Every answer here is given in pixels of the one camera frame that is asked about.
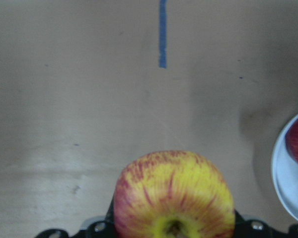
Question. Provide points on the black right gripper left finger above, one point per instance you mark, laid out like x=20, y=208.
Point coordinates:
x=95, y=227

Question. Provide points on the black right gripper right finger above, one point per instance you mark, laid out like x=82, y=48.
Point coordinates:
x=255, y=228

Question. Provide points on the yellow-red striped apple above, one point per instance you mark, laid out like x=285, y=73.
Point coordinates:
x=173, y=194

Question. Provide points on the light blue plate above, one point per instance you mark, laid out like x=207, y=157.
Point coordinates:
x=284, y=172

